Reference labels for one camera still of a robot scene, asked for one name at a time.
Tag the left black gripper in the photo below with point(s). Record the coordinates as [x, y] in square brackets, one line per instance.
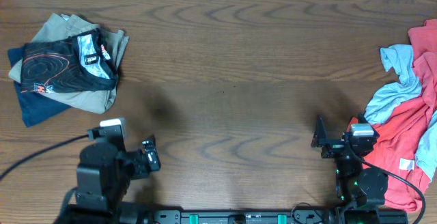
[141, 167]

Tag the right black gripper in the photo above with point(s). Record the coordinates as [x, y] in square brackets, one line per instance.
[332, 146]

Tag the black patterned cycling jersey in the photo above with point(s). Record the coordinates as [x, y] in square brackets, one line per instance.
[76, 64]

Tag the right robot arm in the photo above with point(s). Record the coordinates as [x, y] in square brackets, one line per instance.
[361, 189]

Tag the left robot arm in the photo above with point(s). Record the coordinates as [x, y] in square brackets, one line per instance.
[103, 177]

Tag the red t-shirt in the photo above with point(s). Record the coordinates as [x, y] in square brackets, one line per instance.
[399, 136]

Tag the light grey t-shirt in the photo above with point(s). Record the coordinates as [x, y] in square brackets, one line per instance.
[400, 58]

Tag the folded navy blue garment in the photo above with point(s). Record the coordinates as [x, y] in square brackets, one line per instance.
[37, 108]

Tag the folded khaki trousers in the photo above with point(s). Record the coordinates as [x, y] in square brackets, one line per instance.
[60, 27]

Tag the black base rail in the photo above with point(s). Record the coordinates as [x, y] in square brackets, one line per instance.
[296, 216]

